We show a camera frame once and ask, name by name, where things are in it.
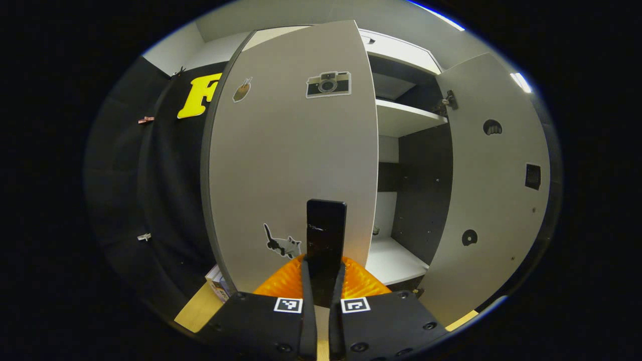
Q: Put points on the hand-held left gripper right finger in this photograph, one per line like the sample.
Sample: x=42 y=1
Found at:
x=336 y=331

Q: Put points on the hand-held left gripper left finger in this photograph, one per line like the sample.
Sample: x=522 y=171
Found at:
x=309 y=331

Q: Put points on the grey double-door shoe cabinet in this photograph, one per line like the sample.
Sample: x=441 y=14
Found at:
x=421 y=190

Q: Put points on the grey door with camera sticker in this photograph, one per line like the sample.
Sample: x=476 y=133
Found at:
x=281 y=165

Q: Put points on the grey door with headphones sticker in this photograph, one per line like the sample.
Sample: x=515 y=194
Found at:
x=491 y=200

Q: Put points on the metal door hinge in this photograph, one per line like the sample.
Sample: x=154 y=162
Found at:
x=417 y=291
x=448 y=102

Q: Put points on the white cabinet shelf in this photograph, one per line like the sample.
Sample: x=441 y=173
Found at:
x=393 y=260
x=401 y=120

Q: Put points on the white printed box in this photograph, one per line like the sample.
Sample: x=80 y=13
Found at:
x=218 y=286

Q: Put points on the silver cloth clip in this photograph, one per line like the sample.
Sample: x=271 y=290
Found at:
x=144 y=236

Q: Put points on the black backdrop cloth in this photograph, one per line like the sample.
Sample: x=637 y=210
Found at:
x=120 y=200

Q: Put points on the copper cloth clip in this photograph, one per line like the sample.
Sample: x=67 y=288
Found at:
x=146 y=120

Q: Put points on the black cloth clip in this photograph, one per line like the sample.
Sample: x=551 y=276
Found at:
x=178 y=72

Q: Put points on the short ceiling light strip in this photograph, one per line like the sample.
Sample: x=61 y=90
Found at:
x=520 y=82

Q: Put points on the long ceiling light strip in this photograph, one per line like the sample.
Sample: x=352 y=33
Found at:
x=436 y=15

